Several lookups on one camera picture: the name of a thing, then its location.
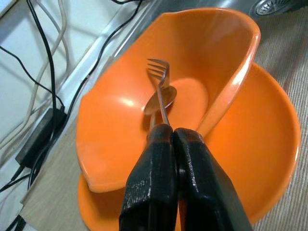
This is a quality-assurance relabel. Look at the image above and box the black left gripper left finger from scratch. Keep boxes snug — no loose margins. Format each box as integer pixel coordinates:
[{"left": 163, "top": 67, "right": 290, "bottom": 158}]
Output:
[{"left": 119, "top": 124, "right": 179, "bottom": 231}]

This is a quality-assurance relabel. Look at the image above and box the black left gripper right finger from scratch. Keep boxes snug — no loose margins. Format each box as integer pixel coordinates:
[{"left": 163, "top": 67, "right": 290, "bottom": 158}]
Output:
[{"left": 171, "top": 127, "right": 254, "bottom": 231}]

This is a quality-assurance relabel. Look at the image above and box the orange plastic bowl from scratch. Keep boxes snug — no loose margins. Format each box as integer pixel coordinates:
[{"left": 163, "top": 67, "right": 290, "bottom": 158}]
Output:
[{"left": 76, "top": 7, "right": 262, "bottom": 193}]

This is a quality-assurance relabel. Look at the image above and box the orange plastic plate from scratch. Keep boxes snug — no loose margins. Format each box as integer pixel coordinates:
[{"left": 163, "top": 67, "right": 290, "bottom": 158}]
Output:
[{"left": 77, "top": 61, "right": 302, "bottom": 231}]

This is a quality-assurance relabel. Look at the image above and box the steel spoon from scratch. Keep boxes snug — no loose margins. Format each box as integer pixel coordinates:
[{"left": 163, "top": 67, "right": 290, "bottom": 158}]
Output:
[{"left": 143, "top": 86, "right": 178, "bottom": 132}]

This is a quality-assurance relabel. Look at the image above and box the steel fork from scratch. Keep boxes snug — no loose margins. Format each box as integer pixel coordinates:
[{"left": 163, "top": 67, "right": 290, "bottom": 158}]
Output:
[{"left": 146, "top": 58, "right": 173, "bottom": 128}]

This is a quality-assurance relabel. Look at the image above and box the beige woven cloth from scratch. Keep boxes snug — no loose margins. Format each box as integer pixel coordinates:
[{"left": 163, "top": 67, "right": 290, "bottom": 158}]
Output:
[{"left": 20, "top": 12, "right": 308, "bottom": 231}]

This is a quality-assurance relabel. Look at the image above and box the black power adapter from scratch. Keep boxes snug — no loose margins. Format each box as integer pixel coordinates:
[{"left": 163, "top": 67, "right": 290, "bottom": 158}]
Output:
[{"left": 15, "top": 107, "right": 68, "bottom": 167}]

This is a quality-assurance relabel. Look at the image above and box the stainless steel sink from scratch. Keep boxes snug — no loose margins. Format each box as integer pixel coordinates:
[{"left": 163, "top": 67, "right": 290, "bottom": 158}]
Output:
[{"left": 105, "top": 0, "right": 308, "bottom": 61}]

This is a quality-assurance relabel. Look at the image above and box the steel sink drain strainer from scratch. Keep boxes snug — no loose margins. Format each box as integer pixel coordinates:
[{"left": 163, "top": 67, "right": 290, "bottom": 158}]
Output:
[{"left": 249, "top": 0, "right": 302, "bottom": 16}]

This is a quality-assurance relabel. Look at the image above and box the thin black cable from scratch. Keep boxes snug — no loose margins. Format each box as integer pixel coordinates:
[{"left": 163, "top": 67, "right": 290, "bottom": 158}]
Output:
[{"left": 64, "top": 0, "right": 145, "bottom": 121}]

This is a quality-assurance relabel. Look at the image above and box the black adapter cable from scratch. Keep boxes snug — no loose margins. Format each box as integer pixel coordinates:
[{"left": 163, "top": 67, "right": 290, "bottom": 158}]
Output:
[{"left": 26, "top": 0, "right": 65, "bottom": 114}]

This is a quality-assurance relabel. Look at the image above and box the white cable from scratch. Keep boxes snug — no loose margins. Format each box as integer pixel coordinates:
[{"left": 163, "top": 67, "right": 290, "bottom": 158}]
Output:
[{"left": 0, "top": 0, "right": 72, "bottom": 150}]

